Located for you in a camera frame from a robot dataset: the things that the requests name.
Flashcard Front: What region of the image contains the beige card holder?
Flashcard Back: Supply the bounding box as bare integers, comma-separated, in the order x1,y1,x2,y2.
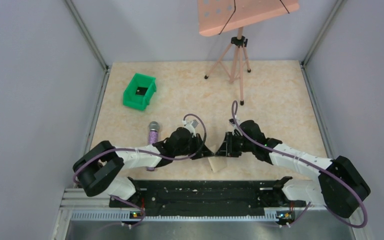
207,145,228,173

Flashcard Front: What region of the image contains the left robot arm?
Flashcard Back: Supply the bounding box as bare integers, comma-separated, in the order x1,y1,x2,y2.
72,127,215,200

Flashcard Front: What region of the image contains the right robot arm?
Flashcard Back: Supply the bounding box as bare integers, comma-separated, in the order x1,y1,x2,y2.
215,119,371,218

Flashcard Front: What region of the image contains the purple glitter microphone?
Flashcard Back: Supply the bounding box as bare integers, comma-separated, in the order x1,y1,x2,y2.
145,121,162,172

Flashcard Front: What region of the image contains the green plastic bin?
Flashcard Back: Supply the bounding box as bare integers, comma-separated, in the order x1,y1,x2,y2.
122,73,157,111

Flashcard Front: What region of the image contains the black object in bin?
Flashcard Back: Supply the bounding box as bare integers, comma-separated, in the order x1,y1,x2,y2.
135,86,149,96

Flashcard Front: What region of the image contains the pink music stand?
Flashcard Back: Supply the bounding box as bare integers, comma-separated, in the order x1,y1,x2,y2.
197,0,300,106

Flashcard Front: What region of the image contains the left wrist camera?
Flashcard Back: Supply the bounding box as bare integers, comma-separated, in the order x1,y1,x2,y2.
182,119,199,137

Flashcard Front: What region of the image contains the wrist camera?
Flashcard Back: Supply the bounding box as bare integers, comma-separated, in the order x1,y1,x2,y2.
182,119,199,137
228,118,242,136

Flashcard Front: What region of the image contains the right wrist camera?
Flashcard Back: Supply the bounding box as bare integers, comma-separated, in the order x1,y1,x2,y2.
228,118,242,136

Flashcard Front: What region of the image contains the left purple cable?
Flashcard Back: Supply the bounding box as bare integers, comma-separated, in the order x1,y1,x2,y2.
72,113,208,186

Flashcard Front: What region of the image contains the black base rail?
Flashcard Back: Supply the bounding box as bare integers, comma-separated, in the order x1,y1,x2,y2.
109,179,309,220

